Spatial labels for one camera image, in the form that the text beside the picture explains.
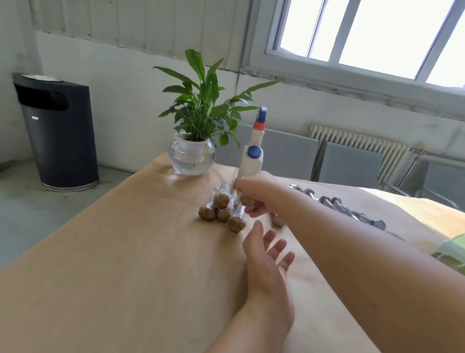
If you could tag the large brown paper table cover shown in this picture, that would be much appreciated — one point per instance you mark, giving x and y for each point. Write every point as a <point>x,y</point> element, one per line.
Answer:
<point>131,276</point>

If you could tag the pile of steel bolts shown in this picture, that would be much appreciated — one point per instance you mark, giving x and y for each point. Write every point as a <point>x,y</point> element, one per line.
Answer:
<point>341,207</point>

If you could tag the grey chair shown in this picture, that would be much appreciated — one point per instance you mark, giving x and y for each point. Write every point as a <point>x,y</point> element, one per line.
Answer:
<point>349,166</point>
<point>229,149</point>
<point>443,185</point>
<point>290,156</point>

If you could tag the white radiator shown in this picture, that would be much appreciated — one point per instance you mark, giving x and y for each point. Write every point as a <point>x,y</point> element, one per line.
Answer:
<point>360,142</point>

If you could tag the green leafy plant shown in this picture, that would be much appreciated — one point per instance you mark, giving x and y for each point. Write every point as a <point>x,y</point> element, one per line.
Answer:
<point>203,98</point>

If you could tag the green spray bottle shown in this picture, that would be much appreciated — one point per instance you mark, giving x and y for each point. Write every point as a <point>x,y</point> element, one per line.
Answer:
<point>452,254</point>

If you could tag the person's right hand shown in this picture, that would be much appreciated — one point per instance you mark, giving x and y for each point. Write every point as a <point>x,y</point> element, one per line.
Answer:
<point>261,190</point>

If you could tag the black trash bin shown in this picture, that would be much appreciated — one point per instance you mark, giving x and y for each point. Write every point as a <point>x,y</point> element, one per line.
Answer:
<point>58,138</point>

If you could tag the white vertical blind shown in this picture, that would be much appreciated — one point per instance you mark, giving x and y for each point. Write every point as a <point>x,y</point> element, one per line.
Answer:
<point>138,25</point>

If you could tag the white framed window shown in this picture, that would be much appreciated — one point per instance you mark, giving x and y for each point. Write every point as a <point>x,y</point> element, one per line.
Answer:
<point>363,43</point>

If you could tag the person's left hand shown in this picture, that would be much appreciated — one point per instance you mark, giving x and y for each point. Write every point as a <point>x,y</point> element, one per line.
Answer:
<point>267,287</point>

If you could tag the round glass vase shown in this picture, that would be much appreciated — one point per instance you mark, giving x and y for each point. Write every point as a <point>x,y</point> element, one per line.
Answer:
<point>192,158</point>

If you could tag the person's right forearm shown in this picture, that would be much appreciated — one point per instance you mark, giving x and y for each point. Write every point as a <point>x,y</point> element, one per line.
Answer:
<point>363,269</point>

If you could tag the white glue bottle blue cap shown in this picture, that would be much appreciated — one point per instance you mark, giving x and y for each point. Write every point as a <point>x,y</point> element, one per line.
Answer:
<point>252,156</point>

